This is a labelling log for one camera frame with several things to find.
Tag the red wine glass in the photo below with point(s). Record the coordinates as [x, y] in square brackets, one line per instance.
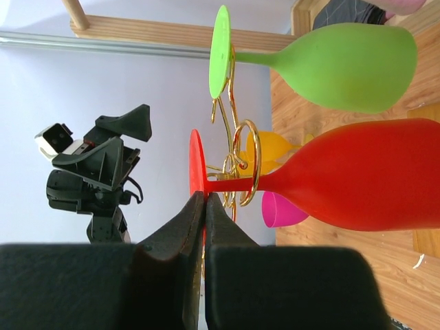
[368, 176]

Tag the green wine glass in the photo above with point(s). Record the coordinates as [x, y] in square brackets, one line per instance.
[354, 67]

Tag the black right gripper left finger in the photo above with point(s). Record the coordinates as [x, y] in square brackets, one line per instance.
[153, 284]

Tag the folded dark grey cloth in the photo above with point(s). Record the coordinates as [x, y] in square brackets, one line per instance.
[349, 11]

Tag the aluminium frame rail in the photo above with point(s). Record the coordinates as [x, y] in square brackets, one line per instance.
[18, 39]

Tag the wooden clothes rack frame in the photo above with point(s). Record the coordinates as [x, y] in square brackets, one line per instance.
[303, 14]

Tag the magenta wine glass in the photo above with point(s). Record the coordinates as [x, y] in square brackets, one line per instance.
[278, 211]

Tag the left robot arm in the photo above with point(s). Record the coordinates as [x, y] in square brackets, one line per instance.
[71, 191]

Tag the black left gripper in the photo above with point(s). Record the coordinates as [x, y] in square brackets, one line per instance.
[107, 161]

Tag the yellow wine glass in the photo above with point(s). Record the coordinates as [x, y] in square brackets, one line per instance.
[309, 137]
[265, 168]

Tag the pink t-shirt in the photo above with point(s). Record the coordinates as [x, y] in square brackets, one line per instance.
[398, 7]

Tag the yellow wine glass front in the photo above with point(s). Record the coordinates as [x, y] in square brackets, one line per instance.
[265, 168]

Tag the gold wire glass rack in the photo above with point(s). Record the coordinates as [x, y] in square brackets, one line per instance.
[237, 154]

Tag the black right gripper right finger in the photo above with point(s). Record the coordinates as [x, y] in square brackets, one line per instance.
[249, 286]

